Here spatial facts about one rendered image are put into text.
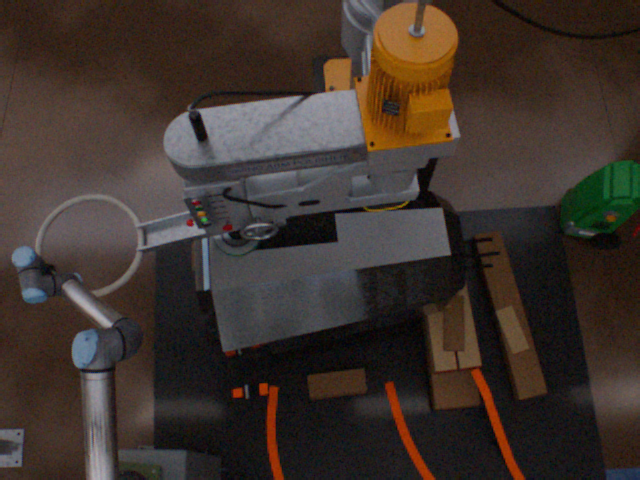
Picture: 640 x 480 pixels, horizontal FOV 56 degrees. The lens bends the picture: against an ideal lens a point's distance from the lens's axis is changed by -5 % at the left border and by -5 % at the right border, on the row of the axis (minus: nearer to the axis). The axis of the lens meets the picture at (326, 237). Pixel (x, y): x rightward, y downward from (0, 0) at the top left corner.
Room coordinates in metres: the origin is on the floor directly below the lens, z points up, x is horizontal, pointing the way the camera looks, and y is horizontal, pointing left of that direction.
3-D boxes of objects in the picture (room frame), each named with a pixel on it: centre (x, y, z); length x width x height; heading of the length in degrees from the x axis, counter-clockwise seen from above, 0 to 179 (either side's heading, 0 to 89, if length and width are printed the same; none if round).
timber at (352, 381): (0.46, -0.04, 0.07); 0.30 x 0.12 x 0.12; 96
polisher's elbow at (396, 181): (1.13, -0.26, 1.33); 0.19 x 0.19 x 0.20
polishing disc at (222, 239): (1.04, 0.40, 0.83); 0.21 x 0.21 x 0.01
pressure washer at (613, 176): (1.40, -1.58, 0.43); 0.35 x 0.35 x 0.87; 78
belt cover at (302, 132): (1.09, 0.05, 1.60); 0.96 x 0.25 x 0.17; 97
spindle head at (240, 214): (1.05, 0.32, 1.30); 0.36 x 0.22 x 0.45; 97
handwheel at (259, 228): (0.94, 0.26, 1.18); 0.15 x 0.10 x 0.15; 97
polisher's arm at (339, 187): (1.08, 0.01, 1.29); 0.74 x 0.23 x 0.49; 97
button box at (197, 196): (0.92, 0.45, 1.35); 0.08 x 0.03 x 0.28; 97
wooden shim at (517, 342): (0.72, -1.00, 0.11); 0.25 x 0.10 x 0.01; 17
